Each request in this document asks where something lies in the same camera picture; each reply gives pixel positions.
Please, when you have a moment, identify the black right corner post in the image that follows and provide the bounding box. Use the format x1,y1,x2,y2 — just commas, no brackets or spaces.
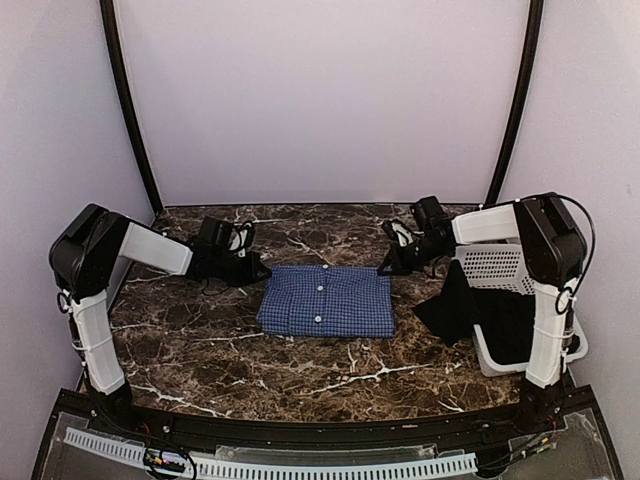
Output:
484,0,544,206

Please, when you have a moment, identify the white plastic laundry basket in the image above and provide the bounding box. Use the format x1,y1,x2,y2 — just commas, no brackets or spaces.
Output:
450,244,590,377

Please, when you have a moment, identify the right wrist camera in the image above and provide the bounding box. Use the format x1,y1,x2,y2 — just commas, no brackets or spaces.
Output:
382,219,418,248

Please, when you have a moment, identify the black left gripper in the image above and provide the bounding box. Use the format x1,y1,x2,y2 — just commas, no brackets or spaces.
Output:
211,249,269,286

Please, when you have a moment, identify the blue checkered shirt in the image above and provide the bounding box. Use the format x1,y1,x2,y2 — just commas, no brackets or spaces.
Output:
256,264,396,339

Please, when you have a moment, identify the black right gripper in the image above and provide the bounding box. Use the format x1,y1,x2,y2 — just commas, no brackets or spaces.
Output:
379,234,450,275

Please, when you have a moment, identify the black left corner post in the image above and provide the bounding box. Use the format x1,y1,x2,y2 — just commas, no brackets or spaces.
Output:
99,0,164,217

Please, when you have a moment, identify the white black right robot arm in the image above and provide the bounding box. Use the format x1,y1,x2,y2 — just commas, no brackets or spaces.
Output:
378,192,596,434

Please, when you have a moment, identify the black corner post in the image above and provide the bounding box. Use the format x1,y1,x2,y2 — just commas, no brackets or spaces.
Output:
99,0,164,217
484,0,544,206

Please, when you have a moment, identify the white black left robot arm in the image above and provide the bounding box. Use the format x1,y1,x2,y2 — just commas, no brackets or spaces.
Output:
49,204,272,436

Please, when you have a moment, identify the black garment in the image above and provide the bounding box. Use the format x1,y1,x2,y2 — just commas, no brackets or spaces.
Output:
413,260,535,365

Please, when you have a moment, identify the black front table rail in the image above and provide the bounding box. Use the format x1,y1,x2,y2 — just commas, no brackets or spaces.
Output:
88,399,559,452

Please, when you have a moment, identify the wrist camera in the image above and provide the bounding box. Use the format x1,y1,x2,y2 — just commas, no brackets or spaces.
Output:
382,219,418,248
228,221,256,258

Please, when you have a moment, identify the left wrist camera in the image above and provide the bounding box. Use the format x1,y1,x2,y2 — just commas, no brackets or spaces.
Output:
228,221,256,258

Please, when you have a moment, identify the white slotted cable duct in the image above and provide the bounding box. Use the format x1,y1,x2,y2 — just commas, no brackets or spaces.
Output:
63,427,478,479

